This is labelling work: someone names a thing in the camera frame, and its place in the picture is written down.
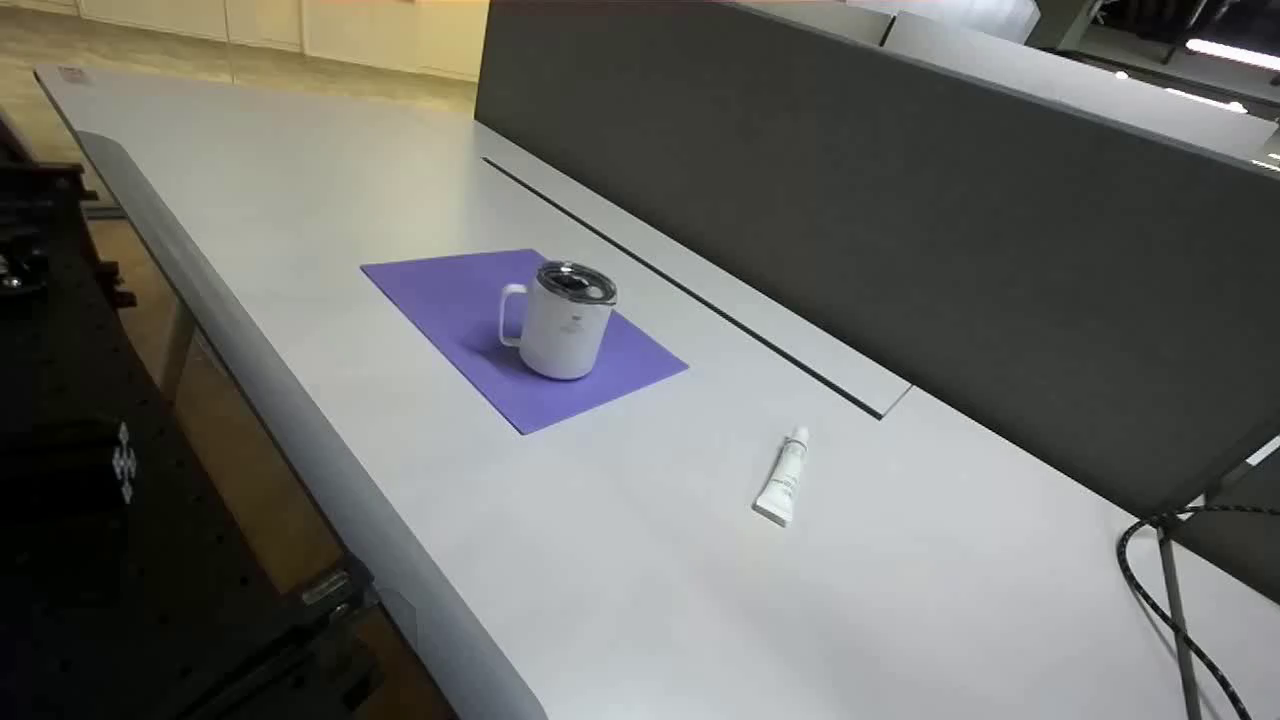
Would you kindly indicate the small white tube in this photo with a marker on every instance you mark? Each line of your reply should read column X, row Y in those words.
column 777, row 499

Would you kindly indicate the purple rectangular mat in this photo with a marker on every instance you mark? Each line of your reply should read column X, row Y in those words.
column 458, row 304

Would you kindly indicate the dark grey desk divider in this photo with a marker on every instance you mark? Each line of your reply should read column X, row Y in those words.
column 1093, row 295

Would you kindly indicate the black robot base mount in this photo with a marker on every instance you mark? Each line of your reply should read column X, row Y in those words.
column 126, row 591

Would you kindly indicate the white travel mug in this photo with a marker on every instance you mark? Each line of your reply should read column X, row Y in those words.
column 556, row 320

